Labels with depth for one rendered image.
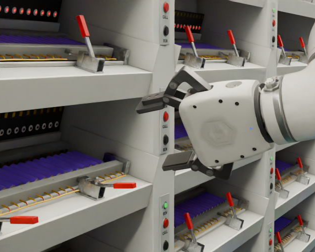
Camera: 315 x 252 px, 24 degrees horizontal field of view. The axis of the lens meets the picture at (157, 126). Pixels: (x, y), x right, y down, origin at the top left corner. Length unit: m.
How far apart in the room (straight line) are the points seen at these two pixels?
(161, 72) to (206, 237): 0.52
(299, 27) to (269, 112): 1.79
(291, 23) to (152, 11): 1.41
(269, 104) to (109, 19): 0.54
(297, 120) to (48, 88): 0.35
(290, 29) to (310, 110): 1.81
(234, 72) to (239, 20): 0.29
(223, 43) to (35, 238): 1.10
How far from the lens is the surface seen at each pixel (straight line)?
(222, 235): 1.75
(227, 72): 1.67
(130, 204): 1.26
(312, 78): 0.87
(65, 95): 1.06
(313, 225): 2.71
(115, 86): 1.19
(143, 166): 1.32
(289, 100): 0.87
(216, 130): 0.91
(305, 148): 2.67
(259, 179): 1.99
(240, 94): 0.89
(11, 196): 1.04
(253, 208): 2.00
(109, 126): 1.35
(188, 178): 1.48
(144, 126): 1.31
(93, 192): 1.16
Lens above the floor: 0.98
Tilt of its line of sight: 5 degrees down
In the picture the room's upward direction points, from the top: straight up
